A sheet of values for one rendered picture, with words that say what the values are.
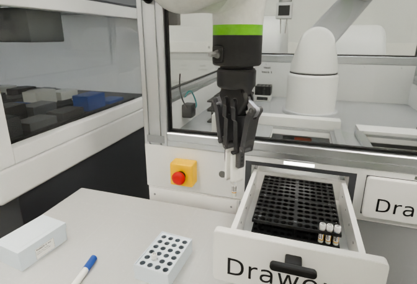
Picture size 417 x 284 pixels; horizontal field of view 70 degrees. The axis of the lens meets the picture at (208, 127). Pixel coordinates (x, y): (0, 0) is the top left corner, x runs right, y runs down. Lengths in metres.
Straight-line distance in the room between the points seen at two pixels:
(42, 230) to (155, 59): 0.53
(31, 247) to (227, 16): 0.66
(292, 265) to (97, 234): 0.54
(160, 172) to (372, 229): 0.63
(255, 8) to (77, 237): 0.71
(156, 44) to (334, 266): 0.68
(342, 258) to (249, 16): 0.43
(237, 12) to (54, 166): 0.85
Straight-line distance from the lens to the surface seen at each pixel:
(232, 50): 0.54
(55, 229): 0.87
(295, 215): 0.70
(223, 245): 0.60
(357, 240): 0.68
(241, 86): 0.55
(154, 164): 0.98
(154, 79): 0.90
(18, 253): 0.83
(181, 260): 0.75
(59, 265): 0.84
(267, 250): 0.58
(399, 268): 1.04
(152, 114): 0.92
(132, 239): 0.86
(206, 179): 0.93
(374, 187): 0.88
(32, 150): 1.09
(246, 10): 0.54
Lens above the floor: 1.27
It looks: 17 degrees down
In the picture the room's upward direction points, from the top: straight up
